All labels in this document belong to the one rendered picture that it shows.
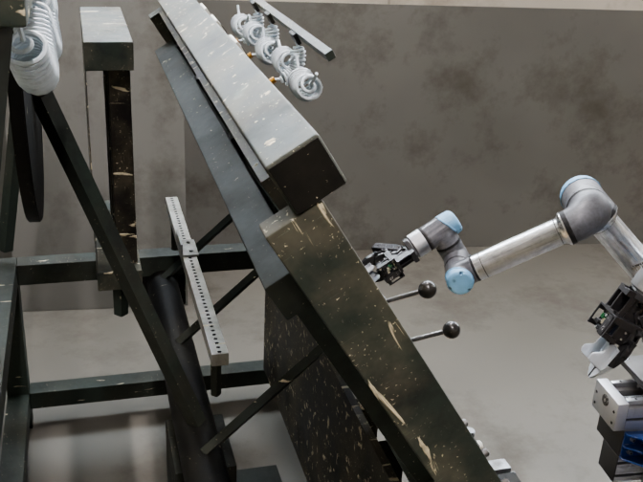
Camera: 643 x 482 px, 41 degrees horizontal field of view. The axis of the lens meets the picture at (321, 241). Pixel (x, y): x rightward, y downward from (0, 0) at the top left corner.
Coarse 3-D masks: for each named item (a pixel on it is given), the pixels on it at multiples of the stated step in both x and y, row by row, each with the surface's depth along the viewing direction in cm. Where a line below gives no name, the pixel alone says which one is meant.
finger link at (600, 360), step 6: (606, 348) 179; (612, 348) 179; (594, 354) 179; (600, 354) 179; (606, 354) 179; (612, 354) 180; (588, 360) 180; (594, 360) 180; (600, 360) 180; (606, 360) 180; (600, 366) 181; (606, 366) 180; (594, 372) 182; (600, 372) 181
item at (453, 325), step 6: (444, 324) 182; (450, 324) 180; (456, 324) 181; (444, 330) 181; (450, 330) 180; (456, 330) 180; (420, 336) 185; (426, 336) 184; (432, 336) 183; (450, 336) 180; (456, 336) 181
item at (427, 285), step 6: (426, 282) 175; (432, 282) 176; (420, 288) 175; (426, 288) 174; (432, 288) 175; (408, 294) 178; (414, 294) 177; (420, 294) 175; (426, 294) 174; (432, 294) 175; (390, 300) 179; (396, 300) 179
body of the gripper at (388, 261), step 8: (400, 248) 249; (408, 248) 246; (376, 256) 248; (384, 256) 248; (392, 256) 244; (400, 256) 245; (408, 256) 246; (416, 256) 246; (376, 264) 247; (384, 264) 243; (392, 264) 246; (400, 264) 245; (408, 264) 247; (384, 272) 245; (392, 272) 246; (400, 272) 246
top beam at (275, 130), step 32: (160, 0) 284; (192, 0) 258; (192, 32) 226; (224, 32) 210; (224, 64) 188; (224, 96) 170; (256, 96) 160; (256, 128) 147; (288, 128) 140; (288, 160) 132; (320, 160) 134; (288, 192) 135; (320, 192) 136
